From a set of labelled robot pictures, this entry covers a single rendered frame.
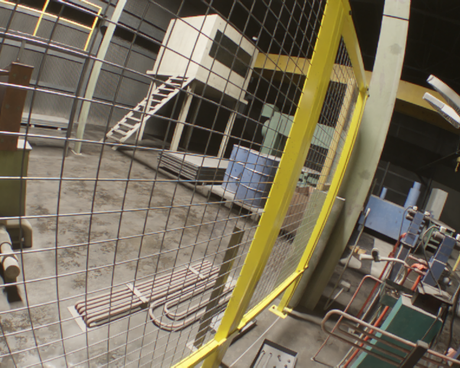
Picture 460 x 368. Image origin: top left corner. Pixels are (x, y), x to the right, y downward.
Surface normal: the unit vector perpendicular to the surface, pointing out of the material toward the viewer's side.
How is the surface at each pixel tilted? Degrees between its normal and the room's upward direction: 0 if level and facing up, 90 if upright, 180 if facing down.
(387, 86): 90
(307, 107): 90
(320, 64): 90
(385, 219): 90
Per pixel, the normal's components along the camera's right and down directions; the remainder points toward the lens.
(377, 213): -0.55, 0.00
